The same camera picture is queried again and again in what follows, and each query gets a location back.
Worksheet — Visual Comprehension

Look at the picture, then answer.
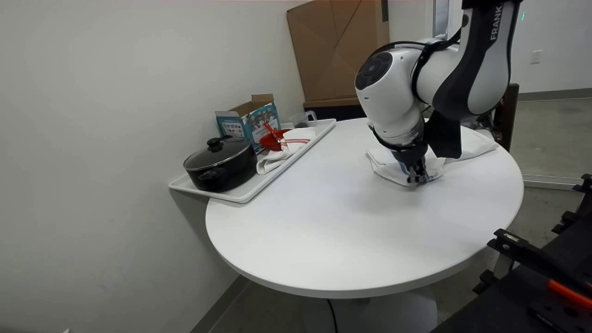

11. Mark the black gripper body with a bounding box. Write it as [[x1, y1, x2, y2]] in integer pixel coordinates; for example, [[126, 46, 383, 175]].
[[387, 134, 433, 175]]

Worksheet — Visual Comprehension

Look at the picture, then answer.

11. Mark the white towel with blue stripes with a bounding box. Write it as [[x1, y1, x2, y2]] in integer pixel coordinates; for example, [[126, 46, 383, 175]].
[[365, 125, 500, 188]]

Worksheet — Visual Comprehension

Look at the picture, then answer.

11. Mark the dark wooden cabinet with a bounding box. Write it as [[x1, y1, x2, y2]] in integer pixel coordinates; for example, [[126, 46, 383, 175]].
[[302, 97, 372, 121]]

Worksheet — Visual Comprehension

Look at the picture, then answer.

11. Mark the white cloth with red stripe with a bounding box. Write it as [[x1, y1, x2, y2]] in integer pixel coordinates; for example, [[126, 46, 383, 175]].
[[254, 125, 321, 175]]

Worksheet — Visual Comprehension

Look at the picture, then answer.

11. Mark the black toggle clamp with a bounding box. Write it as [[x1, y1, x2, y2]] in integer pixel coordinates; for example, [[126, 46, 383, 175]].
[[472, 268, 504, 295]]

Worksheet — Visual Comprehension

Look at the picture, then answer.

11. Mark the brown cardboard box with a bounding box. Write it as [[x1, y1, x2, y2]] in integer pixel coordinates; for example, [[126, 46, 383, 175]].
[[285, 0, 395, 108]]

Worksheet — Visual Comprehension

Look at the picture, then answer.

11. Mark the red star-shaped object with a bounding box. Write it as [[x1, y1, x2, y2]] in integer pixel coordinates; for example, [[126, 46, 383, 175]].
[[258, 125, 293, 153]]

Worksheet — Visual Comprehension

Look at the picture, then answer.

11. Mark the blue printed cardboard box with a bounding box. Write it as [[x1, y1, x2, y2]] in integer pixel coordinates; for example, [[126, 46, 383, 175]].
[[213, 92, 284, 153]]

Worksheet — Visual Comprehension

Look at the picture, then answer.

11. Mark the white rectangular tray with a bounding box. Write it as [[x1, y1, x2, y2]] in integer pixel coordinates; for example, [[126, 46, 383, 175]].
[[167, 116, 339, 205]]

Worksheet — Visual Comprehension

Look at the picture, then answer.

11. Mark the black pot with lid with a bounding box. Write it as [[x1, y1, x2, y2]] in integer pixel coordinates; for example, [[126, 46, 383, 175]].
[[182, 134, 259, 194]]

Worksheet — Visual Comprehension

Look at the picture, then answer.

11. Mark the black clamp with orange handle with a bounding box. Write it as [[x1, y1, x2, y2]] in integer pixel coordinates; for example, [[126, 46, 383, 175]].
[[487, 227, 592, 312]]

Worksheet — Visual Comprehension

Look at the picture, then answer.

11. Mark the black floor cable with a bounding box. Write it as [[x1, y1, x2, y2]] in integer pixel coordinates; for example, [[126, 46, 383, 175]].
[[324, 297, 341, 333]]

